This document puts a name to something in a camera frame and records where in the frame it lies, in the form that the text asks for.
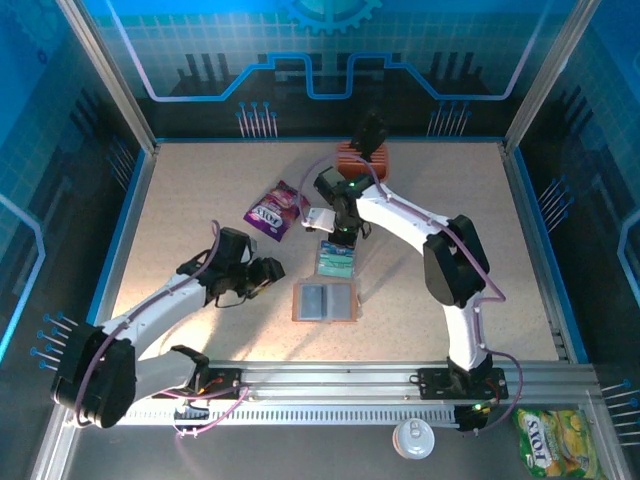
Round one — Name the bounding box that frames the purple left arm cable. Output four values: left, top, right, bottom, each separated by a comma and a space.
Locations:
74, 219, 251, 441

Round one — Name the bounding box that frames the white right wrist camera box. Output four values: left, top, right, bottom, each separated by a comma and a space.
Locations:
301, 205, 335, 233

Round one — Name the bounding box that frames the black handled knife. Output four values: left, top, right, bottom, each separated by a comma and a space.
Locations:
358, 128, 391, 160
350, 110, 380, 151
353, 118, 386, 157

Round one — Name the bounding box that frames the yellow green candy bag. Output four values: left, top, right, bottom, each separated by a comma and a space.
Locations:
513, 407, 602, 480

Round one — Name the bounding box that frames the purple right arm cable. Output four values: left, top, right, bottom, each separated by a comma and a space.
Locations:
297, 153, 525, 436

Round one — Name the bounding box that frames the purple candy bag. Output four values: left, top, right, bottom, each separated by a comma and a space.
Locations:
242, 179, 311, 243

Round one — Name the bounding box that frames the white tin can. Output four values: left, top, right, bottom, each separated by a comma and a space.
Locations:
391, 418, 437, 461

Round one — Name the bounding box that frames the slotted white cable duct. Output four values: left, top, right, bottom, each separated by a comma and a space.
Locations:
119, 403, 460, 428

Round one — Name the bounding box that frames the grey blue card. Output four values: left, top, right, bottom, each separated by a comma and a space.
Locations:
298, 284, 327, 320

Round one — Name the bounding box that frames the aluminium side rail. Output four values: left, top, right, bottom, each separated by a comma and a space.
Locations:
89, 142, 161, 364
501, 142, 572, 364

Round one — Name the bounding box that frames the black controller box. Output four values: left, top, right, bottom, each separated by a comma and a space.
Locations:
454, 402, 494, 435

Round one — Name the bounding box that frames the cream knife block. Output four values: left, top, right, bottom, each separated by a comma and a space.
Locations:
334, 141, 391, 184

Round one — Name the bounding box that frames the brown leather card holder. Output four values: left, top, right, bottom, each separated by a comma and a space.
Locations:
291, 279, 362, 325

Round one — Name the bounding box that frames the teal card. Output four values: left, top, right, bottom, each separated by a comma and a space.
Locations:
316, 251, 357, 278

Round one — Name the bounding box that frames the aluminium front frame rail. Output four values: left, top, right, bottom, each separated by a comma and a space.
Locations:
58, 360, 601, 401

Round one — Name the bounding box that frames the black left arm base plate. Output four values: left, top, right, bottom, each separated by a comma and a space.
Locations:
151, 367, 250, 401

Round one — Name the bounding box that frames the aluminium frame post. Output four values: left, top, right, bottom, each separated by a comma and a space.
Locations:
501, 0, 605, 151
54, 0, 160, 156

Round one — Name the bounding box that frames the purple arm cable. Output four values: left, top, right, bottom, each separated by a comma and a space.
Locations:
297, 153, 525, 436
74, 219, 251, 441

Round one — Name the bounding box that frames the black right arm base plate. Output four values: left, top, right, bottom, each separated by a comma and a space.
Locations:
417, 367, 510, 401

